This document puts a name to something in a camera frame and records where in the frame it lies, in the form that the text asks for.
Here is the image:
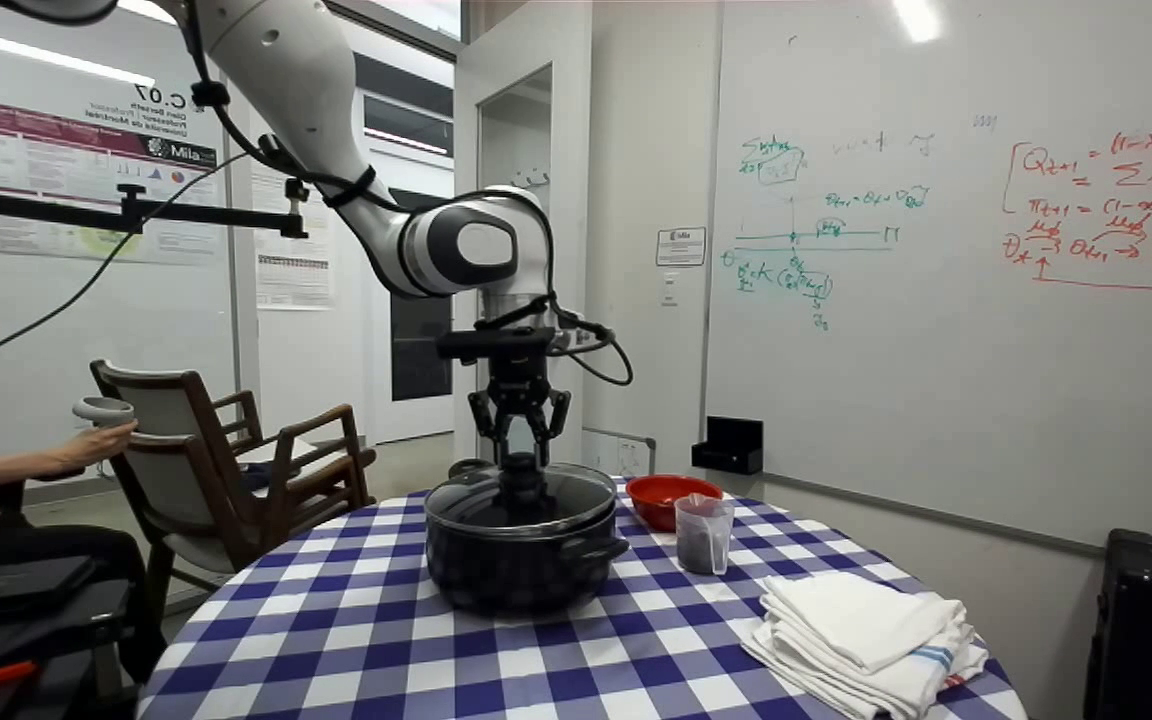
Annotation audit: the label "black cooking pot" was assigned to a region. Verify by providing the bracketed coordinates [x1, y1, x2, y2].
[424, 459, 623, 617]

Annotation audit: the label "black office chair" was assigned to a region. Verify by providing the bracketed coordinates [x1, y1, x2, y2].
[0, 453, 154, 720]

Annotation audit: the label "black camera boom pole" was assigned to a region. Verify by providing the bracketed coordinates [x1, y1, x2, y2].
[0, 192, 303, 241]

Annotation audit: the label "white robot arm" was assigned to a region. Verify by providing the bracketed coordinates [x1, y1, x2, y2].
[154, 0, 558, 365]

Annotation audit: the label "red bowl with beans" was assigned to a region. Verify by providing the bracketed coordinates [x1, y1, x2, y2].
[623, 477, 724, 530]

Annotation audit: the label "blue white checkered tablecloth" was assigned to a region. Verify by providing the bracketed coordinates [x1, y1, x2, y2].
[131, 477, 1032, 720]

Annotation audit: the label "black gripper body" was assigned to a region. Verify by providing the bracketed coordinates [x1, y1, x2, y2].
[436, 327, 571, 429]

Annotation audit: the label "folded white towels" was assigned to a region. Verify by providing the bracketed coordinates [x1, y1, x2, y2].
[742, 572, 989, 720]

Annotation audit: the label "glass lid with black knob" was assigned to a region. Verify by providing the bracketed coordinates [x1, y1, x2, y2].
[427, 454, 618, 526]

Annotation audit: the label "wooden chair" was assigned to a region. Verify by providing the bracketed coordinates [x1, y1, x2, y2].
[88, 358, 376, 609]

